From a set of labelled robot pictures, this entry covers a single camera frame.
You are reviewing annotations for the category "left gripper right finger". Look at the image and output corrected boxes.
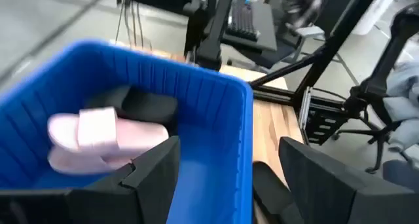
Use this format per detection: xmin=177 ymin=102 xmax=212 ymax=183
xmin=279 ymin=137 xmax=419 ymax=224

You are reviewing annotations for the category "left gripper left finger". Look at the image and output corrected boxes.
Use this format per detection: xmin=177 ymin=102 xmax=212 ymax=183
xmin=0 ymin=136 xmax=181 ymax=224

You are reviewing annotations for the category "pink slide sandal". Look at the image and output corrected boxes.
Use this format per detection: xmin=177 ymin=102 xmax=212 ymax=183
xmin=47 ymin=106 xmax=170 ymax=155
xmin=47 ymin=145 xmax=137 ymax=176

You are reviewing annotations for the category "black slide sandal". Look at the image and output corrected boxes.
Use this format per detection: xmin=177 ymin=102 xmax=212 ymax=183
xmin=83 ymin=85 xmax=179 ymax=126

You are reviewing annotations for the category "blue plastic bin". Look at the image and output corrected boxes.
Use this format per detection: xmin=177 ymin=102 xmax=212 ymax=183
xmin=0 ymin=39 xmax=255 ymax=224

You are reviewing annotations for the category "black office chair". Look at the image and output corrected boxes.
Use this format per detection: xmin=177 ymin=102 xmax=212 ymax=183
xmin=332 ymin=3 xmax=419 ymax=175

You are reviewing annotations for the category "person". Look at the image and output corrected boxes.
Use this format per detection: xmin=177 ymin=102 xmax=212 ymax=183
xmin=382 ymin=60 xmax=419 ymax=185

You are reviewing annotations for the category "grey chair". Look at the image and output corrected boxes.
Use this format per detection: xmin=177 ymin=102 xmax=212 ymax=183
xmin=283 ymin=24 xmax=327 ymax=66

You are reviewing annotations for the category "grey keyboard desk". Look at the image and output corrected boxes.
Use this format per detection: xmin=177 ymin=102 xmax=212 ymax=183
xmin=221 ymin=1 xmax=278 ymax=53

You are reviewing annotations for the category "backlit black keyboard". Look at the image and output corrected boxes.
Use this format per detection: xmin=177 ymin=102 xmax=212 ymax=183
xmin=227 ymin=0 xmax=261 ymax=42

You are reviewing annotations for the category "black aluminium table frame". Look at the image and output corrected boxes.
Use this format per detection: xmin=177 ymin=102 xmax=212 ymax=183
xmin=250 ymin=0 xmax=382 ymax=146

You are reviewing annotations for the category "black floor cable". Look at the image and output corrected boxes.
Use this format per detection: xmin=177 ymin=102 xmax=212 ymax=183
xmin=116 ymin=0 xmax=153 ymax=53

